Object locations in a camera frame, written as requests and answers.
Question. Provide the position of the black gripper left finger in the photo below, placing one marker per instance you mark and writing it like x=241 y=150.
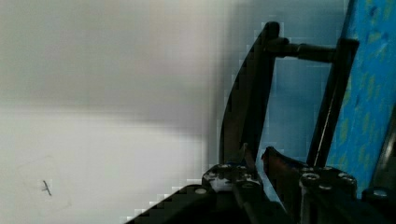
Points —
x=242 y=168

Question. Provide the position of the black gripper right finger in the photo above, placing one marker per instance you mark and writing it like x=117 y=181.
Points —
x=284 y=174

